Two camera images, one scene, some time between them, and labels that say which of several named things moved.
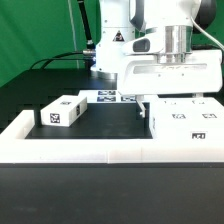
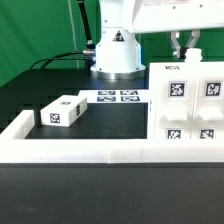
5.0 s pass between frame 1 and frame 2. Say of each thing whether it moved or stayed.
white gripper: moved
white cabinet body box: stayed
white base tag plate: stayed
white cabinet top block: stayed
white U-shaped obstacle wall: stayed
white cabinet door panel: moved
